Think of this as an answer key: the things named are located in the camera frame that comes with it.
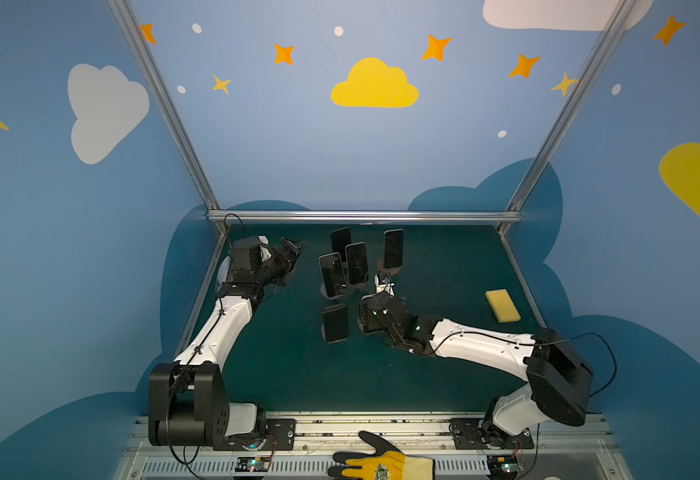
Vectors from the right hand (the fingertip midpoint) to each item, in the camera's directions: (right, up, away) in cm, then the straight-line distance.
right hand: (375, 299), depth 85 cm
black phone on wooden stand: (+7, +17, +14) cm, 23 cm away
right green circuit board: (+30, -39, -13) cm, 51 cm away
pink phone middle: (-5, +10, +13) cm, 17 cm away
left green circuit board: (-31, -38, -14) cm, 50 cm away
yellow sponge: (+44, -4, +14) cm, 47 cm away
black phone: (-11, -7, -3) cm, 14 cm away
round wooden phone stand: (+3, +10, +16) cm, 19 cm away
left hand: (-19, +14, -3) cm, 24 cm away
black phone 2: (-11, +19, +16) cm, 27 cm away
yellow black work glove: (+2, -36, -16) cm, 39 cm away
